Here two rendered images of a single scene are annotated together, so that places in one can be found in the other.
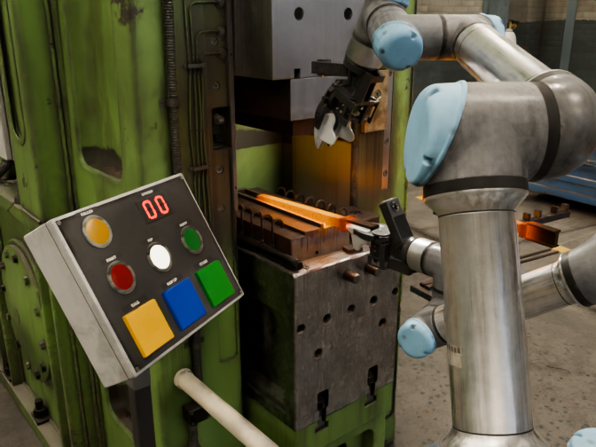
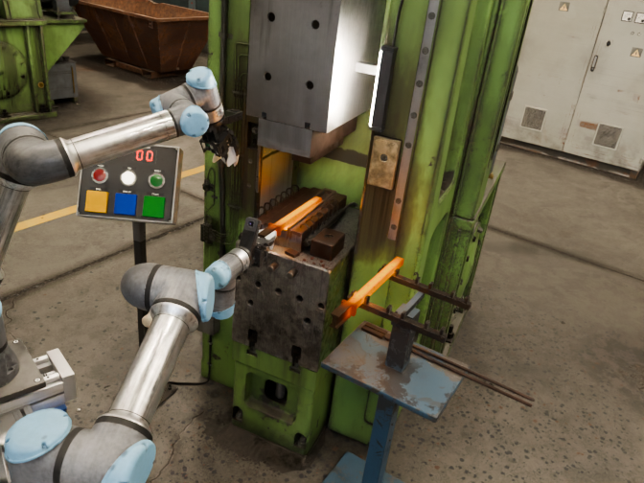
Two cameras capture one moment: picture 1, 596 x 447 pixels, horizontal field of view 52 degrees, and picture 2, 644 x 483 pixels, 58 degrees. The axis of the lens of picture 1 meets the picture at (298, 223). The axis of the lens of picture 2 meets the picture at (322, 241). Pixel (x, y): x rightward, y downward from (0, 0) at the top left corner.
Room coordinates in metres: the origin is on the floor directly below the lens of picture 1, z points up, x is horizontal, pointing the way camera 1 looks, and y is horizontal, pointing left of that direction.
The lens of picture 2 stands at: (0.71, -1.75, 1.91)
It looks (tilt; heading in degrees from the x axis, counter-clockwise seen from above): 27 degrees down; 61
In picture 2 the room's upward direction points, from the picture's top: 7 degrees clockwise
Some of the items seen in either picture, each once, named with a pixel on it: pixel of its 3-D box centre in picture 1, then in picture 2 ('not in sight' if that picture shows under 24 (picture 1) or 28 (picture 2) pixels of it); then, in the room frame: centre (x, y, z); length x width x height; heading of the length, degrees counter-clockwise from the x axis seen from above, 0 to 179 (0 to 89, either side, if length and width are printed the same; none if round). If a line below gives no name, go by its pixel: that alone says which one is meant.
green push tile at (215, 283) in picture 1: (214, 283); (153, 206); (1.09, 0.16, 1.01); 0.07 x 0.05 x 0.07; 154
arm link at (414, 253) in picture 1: (423, 254); (238, 261); (1.25, -0.28, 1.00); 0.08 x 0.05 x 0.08; 129
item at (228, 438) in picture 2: not in sight; (256, 434); (1.44, -0.09, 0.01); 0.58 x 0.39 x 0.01; 129
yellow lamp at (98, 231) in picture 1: (97, 231); not in sight; (0.95, 0.33, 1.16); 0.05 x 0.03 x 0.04; 129
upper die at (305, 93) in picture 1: (270, 90); (310, 124); (1.64, 0.07, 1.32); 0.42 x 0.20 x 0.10; 39
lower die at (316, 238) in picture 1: (271, 219); (302, 214); (1.64, 0.07, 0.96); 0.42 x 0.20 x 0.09; 39
